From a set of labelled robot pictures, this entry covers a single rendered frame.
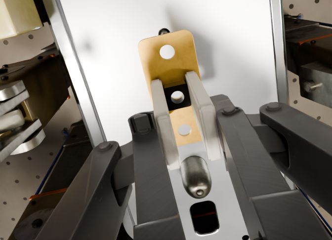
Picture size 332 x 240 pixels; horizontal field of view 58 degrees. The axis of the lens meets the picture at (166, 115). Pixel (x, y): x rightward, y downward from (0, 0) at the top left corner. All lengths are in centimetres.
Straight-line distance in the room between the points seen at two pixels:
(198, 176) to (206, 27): 15
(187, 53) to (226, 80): 12
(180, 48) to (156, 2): 10
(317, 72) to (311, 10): 35
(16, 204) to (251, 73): 65
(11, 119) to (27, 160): 48
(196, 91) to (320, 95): 20
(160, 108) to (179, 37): 7
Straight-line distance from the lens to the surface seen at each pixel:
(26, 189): 79
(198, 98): 15
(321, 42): 41
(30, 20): 29
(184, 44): 21
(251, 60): 32
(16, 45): 66
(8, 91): 26
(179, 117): 22
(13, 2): 27
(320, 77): 34
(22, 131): 27
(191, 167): 33
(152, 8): 30
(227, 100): 17
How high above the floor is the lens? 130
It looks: 68 degrees down
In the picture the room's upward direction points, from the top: 172 degrees clockwise
